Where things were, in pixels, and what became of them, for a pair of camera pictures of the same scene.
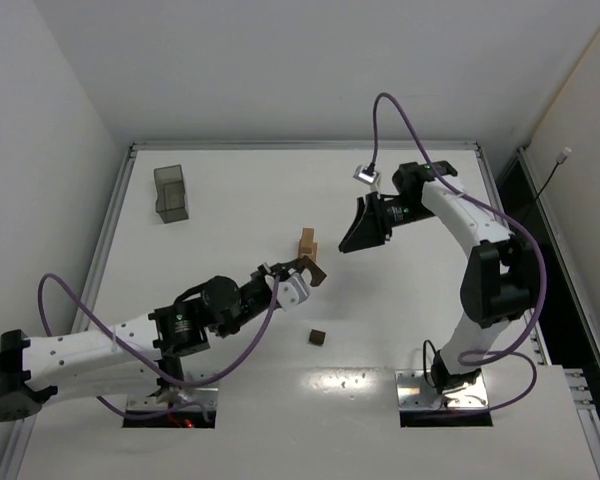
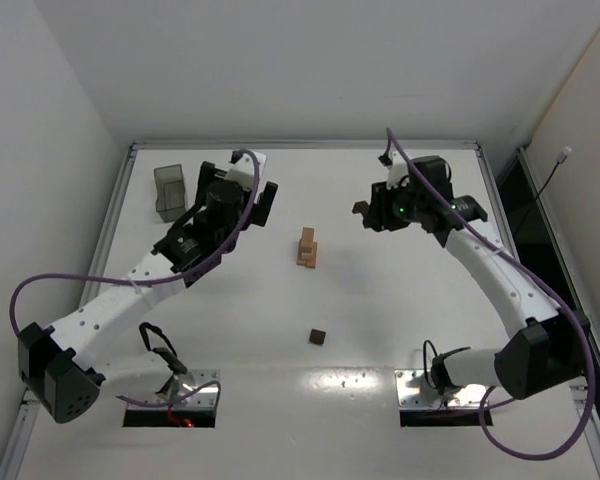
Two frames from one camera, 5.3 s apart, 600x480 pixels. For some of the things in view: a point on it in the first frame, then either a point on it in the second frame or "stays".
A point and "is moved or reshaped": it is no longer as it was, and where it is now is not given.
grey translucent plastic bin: (170, 200) stays
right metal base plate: (414, 392) stays
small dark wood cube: (317, 336) stays
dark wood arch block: (316, 273) is moved or reshaped
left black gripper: (278, 272) -> (265, 203)
